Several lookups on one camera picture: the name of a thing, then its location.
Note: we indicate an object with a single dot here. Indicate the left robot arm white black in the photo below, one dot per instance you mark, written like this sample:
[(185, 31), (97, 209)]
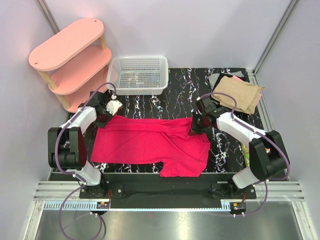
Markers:
[(67, 149)]

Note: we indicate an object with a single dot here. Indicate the pink three-tier shelf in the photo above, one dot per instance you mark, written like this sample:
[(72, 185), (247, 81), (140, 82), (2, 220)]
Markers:
[(74, 62)]

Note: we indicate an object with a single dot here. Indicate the white perforated plastic basket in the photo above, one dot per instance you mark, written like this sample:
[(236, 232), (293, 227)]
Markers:
[(138, 75)]

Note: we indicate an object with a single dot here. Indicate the grey folded cloth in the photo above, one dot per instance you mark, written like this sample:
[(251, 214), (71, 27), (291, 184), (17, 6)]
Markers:
[(215, 78)]

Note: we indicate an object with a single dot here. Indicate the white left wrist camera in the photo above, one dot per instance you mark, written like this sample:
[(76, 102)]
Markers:
[(113, 106)]

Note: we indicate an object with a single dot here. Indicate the pink folded cloth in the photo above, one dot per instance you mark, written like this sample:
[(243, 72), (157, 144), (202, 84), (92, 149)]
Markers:
[(248, 84)]

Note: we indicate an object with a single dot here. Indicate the folded beige t shirt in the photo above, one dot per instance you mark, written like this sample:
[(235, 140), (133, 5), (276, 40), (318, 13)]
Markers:
[(246, 96)]

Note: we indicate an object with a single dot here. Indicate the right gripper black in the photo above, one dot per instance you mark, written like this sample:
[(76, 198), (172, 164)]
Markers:
[(194, 130)]

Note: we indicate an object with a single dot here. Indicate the red t shirt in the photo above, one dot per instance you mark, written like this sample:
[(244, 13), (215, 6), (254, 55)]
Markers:
[(147, 141)]

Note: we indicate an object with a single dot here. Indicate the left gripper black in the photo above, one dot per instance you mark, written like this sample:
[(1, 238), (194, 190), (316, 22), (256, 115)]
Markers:
[(102, 124)]

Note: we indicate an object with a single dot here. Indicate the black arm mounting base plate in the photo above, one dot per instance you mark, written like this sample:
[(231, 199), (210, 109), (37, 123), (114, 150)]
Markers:
[(209, 185)]

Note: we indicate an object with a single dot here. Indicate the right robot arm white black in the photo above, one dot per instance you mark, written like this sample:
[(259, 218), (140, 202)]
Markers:
[(267, 153)]

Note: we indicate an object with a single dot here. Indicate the green treehouse book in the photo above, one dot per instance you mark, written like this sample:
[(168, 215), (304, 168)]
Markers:
[(246, 155)]

